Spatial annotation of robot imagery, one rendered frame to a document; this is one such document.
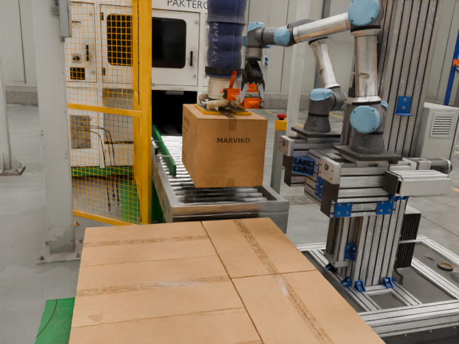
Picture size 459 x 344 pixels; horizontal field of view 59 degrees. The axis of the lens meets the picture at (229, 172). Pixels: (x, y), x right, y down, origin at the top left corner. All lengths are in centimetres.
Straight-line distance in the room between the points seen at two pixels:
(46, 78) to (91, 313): 168
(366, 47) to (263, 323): 112
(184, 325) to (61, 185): 172
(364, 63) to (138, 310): 127
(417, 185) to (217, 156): 103
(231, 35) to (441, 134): 124
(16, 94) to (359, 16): 987
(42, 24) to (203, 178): 134
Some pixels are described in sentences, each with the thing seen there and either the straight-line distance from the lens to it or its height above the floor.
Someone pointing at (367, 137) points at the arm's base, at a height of 111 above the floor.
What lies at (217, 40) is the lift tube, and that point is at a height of 150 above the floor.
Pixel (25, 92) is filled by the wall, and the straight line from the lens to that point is 1098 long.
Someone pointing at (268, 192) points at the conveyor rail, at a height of 58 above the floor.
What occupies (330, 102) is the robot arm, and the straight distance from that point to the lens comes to 234.
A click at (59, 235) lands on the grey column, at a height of 15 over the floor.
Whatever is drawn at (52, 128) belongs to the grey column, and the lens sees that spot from 285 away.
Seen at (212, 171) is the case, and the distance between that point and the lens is 230.
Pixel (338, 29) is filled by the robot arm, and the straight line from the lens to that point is 194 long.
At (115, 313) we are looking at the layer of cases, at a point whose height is 54.
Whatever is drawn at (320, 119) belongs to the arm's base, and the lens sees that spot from 232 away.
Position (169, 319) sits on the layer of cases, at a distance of 150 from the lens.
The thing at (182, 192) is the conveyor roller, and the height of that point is 55.
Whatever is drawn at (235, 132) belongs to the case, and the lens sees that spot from 227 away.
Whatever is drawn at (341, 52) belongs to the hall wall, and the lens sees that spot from 1262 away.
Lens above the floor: 143
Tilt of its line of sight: 16 degrees down
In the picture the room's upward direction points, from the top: 3 degrees clockwise
